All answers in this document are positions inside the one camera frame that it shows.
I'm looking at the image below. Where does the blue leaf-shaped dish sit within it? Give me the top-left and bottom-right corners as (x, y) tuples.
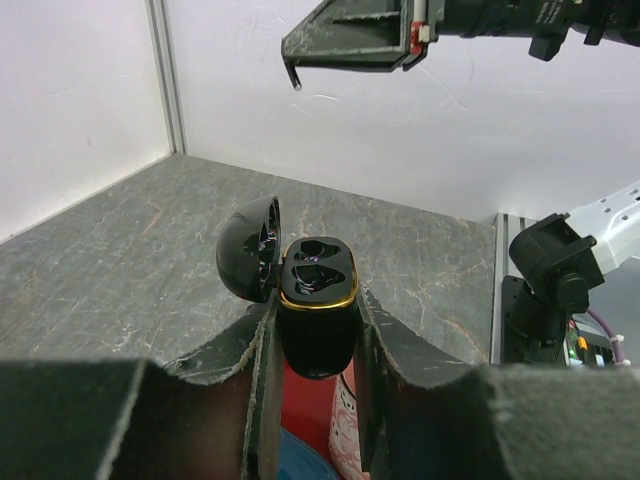
(277, 426), (343, 480)

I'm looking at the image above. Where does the left aluminium frame post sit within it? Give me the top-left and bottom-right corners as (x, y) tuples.
(145, 0), (187, 154)

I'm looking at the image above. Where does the right aluminium frame post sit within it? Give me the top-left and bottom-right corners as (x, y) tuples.
(490, 212), (524, 364)

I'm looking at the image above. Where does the black earbud case gold rim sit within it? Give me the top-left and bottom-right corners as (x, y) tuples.
(216, 196), (359, 380)

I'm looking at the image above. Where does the round red tray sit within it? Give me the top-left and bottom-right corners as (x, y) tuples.
(281, 363), (336, 463)

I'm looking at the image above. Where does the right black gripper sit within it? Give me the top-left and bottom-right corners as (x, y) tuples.
(281, 0), (445, 74)

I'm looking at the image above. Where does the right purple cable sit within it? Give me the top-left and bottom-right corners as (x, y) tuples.
(584, 307), (629, 368)

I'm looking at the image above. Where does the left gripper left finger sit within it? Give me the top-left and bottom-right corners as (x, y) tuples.
(1, 302), (283, 479)

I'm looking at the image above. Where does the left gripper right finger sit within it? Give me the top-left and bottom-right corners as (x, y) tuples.
(354, 285), (639, 479)

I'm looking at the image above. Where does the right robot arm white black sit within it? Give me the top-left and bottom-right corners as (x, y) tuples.
(281, 1), (639, 364)

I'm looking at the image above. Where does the aluminium frame post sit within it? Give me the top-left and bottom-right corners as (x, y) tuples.
(490, 212), (524, 364)
(145, 0), (187, 154)

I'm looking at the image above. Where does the pink glass mug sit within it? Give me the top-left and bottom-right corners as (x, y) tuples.
(328, 362), (370, 480)

